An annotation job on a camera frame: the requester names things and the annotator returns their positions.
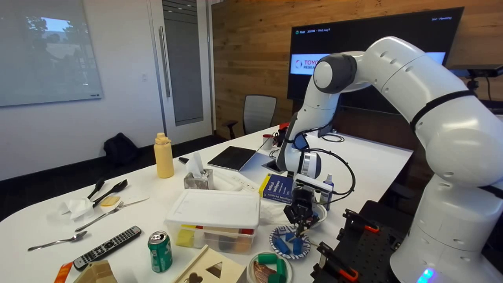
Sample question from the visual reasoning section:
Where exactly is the clear plastic storage box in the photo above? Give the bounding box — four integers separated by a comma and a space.
165, 187, 262, 256

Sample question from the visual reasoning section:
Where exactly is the black orange clamp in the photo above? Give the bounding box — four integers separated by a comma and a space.
343, 208, 380, 234
316, 241, 360, 283

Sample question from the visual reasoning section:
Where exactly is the yellow bottle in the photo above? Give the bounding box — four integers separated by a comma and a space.
152, 131, 176, 179

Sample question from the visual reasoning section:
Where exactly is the green toy piece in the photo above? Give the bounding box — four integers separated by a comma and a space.
256, 252, 289, 282

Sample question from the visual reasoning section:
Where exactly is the small black utensil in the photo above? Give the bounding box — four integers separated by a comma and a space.
86, 178, 107, 201

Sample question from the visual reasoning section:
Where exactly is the white door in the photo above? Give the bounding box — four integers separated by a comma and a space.
148, 0, 214, 146

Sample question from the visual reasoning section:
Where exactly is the silver knife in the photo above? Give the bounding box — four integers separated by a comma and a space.
74, 195, 151, 234

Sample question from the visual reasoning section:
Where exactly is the orange handled tool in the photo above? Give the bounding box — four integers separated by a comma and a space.
53, 260, 75, 283

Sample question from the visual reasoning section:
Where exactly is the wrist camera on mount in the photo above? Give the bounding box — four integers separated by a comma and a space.
295, 175, 335, 198

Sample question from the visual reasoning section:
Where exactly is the wooden shape sorter box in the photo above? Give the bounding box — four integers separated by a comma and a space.
171, 244, 248, 283

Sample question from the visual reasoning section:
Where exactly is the wooden spoon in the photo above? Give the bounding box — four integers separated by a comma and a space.
99, 195, 122, 211

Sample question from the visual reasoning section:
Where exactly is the white crumpled napkin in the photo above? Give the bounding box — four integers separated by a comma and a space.
49, 197, 96, 225

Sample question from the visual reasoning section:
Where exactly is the black remote control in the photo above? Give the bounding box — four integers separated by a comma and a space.
71, 225, 143, 272

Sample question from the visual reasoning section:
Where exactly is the glass whiteboard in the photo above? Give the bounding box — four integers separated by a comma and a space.
0, 0, 105, 109

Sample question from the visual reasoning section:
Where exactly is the brown cardboard box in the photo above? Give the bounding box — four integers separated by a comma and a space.
72, 258, 119, 283

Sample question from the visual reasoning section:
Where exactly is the green soda can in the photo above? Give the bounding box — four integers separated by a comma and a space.
146, 228, 174, 274

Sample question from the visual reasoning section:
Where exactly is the black plastic spoon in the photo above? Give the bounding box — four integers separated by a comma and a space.
91, 178, 129, 209

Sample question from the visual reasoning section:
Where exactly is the grey tissue box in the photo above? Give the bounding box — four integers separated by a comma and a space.
182, 151, 217, 192

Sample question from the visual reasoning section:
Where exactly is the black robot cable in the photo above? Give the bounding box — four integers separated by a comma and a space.
305, 148, 358, 203

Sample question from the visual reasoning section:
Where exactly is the blue block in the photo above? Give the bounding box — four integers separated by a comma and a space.
289, 234, 305, 256
273, 236, 292, 256

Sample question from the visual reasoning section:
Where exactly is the blue patterned bowl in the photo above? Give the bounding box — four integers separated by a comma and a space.
269, 225, 311, 261

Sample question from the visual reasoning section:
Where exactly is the white bowl with green toy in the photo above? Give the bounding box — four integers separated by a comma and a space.
248, 252, 292, 283

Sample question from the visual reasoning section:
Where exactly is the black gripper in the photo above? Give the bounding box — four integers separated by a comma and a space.
283, 187, 321, 238

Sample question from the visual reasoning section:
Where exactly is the black backpack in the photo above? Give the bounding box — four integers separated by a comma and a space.
102, 131, 140, 167

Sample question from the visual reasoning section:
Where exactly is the grey office chair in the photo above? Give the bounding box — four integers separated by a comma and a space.
225, 93, 278, 140

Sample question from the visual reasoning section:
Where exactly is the silver fork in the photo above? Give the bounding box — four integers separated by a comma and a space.
27, 230, 89, 252

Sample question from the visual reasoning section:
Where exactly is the black perforated mounting board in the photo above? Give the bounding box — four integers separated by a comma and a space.
311, 198, 421, 283

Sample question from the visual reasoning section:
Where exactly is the wall mounted tv screen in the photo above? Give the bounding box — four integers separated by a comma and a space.
286, 6, 465, 115

